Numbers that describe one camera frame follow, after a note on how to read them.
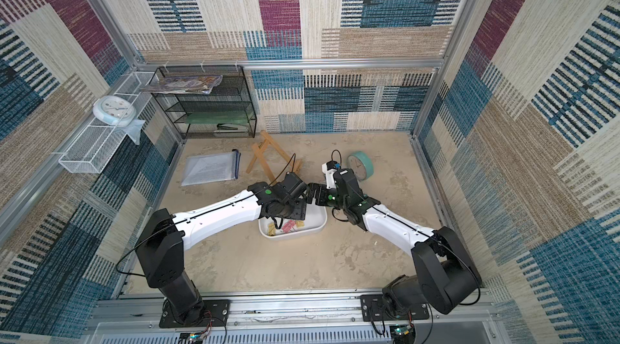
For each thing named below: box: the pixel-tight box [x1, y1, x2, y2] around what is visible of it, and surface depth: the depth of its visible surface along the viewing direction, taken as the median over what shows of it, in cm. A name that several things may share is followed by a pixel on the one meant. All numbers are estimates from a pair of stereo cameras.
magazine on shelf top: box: [138, 75, 223, 95], surface depth 87 cm
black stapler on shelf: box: [216, 122, 248, 131], surface depth 114 cm
